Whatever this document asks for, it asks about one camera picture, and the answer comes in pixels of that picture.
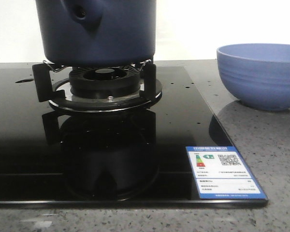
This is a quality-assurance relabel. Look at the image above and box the light blue bowl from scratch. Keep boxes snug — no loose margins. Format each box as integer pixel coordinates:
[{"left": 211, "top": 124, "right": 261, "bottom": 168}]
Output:
[{"left": 217, "top": 43, "right": 290, "bottom": 111}]

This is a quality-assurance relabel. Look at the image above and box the right black pot support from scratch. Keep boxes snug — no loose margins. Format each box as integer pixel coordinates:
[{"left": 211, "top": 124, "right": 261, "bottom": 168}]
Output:
[{"left": 32, "top": 59, "right": 162, "bottom": 113}]

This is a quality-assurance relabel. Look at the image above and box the dark blue cooking pot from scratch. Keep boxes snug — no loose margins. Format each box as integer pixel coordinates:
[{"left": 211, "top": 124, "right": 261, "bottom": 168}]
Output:
[{"left": 36, "top": 0, "right": 156, "bottom": 67}]

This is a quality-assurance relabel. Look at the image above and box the right gas burner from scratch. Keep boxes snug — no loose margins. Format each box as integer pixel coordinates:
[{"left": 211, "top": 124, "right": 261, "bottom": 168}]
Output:
[{"left": 69, "top": 68, "right": 141, "bottom": 99}]

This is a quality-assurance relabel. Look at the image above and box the blue energy label sticker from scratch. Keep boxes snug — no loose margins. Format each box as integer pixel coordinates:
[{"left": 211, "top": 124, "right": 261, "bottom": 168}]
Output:
[{"left": 186, "top": 146, "right": 266, "bottom": 200}]

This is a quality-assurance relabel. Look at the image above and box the black glass gas cooktop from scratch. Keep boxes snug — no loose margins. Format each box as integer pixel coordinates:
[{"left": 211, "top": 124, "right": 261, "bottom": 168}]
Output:
[{"left": 0, "top": 67, "right": 268, "bottom": 208}]

